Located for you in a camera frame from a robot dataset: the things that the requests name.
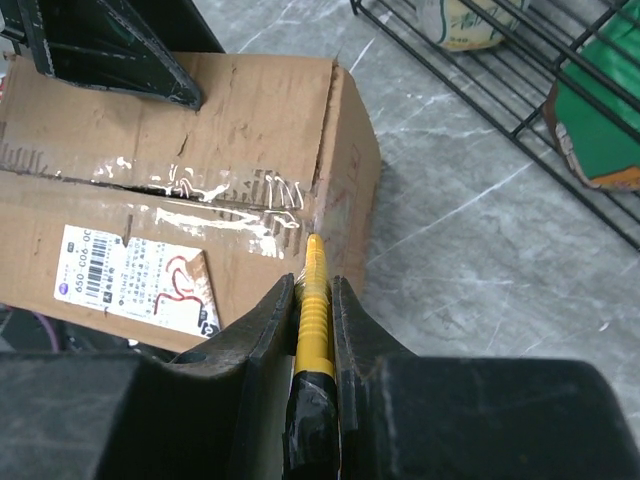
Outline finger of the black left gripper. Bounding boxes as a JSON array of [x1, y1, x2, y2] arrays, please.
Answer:
[[14, 1, 203, 110]]

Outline white lidded jar in basket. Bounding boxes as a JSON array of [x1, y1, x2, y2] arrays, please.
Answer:
[[415, 0, 505, 52]]

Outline yellow utility knife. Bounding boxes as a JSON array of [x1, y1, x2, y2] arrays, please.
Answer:
[[283, 234, 340, 479]]

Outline black wire basket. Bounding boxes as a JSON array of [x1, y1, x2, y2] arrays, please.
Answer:
[[351, 1, 639, 249]]

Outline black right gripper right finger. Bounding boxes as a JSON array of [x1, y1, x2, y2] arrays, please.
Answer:
[[331, 276, 411, 479]]

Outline green canister in basket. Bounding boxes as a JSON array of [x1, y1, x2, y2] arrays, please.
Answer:
[[543, 1, 639, 191]]

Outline brown cardboard box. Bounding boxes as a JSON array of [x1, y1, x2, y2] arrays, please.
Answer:
[[1, 53, 381, 351]]

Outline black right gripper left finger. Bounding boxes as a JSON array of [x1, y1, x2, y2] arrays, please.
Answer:
[[174, 274, 295, 479]]

